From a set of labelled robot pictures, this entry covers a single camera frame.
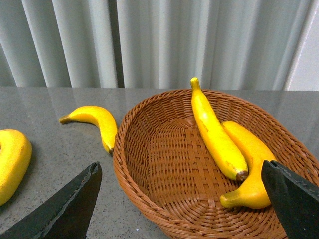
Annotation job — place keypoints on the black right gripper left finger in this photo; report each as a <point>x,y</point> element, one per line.
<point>65,215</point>

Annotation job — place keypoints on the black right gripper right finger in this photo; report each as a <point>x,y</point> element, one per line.
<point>295,200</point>

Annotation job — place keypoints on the curved yellow banana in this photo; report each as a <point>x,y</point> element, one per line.
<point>98,116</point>

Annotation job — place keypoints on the orange-yellow banana in basket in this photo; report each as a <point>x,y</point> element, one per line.
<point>251,193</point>

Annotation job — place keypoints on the yellow banana at left edge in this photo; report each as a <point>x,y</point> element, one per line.
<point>15,155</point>

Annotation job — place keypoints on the bright yellow banana in basket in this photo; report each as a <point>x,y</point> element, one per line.
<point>225,153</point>

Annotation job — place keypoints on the brown wicker basket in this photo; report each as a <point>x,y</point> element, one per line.
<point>163,166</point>

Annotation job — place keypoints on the grey-white pleated curtain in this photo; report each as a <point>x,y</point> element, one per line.
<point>227,44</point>

